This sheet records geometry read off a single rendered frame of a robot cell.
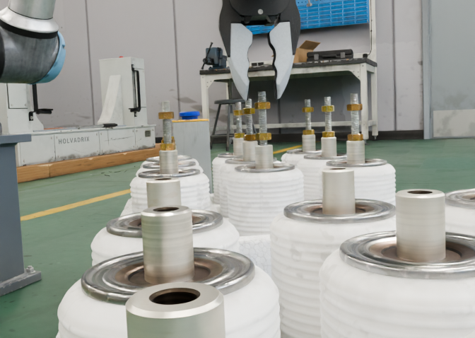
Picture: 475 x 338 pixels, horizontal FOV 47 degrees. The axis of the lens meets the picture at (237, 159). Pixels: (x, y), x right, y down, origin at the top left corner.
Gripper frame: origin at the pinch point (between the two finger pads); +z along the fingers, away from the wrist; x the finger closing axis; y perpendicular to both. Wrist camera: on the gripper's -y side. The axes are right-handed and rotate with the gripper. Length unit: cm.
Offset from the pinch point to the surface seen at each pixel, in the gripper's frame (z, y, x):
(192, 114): 2.8, 39.5, 7.3
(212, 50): -58, 458, -28
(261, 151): 7.7, -0.4, 0.4
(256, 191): 12.0, -3.8, 1.7
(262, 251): 18.4, -7.1, 1.8
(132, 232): 9.7, -34.0, 13.6
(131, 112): -2, 358, 43
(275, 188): 11.8, -4.0, -0.4
